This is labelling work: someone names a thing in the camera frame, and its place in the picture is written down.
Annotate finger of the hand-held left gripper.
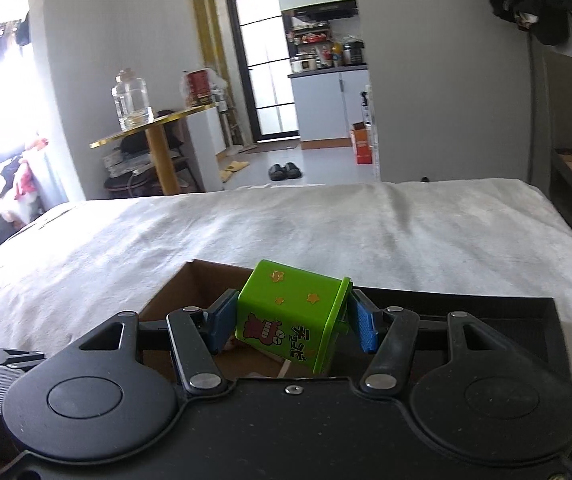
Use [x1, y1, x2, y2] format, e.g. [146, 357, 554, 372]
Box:
[0, 349, 46, 370]

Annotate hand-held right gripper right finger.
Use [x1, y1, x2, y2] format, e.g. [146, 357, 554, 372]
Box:
[350, 292, 509, 392]

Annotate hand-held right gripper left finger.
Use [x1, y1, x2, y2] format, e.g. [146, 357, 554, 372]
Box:
[80, 289, 239, 393]

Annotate brown cardboard box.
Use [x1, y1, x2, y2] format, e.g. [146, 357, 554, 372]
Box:
[138, 259, 347, 381]

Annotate green printed toy box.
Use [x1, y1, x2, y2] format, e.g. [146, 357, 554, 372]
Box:
[235, 259, 354, 375]

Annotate black tray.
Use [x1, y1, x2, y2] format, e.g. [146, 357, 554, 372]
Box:
[336, 287, 572, 401]

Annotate white blanket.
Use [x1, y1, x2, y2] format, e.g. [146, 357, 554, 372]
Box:
[0, 178, 572, 361]

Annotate yellow slippers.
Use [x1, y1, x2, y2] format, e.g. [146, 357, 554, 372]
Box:
[220, 160, 249, 181]

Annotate white low cabinet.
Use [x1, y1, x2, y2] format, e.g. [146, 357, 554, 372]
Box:
[186, 107, 227, 193]

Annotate orange carton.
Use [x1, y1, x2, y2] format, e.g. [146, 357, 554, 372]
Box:
[350, 122, 374, 165]

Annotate red white cloth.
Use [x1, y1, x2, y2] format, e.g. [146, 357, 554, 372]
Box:
[0, 137, 49, 201]

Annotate gold rimmed round table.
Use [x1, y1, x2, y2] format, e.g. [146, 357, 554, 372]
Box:
[90, 104, 217, 196]

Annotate white kitchen cabinet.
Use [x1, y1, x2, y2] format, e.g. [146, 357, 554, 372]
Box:
[288, 65, 371, 151]

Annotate red box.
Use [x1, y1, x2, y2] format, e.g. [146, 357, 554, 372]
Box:
[186, 70, 213, 107]

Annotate clear glass bottle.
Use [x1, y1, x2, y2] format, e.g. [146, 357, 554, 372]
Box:
[110, 69, 155, 132]

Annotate black framed glass door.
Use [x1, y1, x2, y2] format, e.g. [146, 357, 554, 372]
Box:
[225, 0, 301, 142]

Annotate white rice cooker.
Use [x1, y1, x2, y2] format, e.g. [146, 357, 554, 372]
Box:
[290, 52, 319, 73]

